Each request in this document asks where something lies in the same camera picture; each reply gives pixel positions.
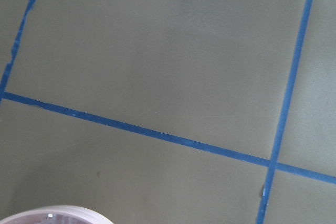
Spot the pink plastic bowl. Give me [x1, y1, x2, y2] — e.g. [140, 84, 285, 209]
[1, 205, 113, 223]

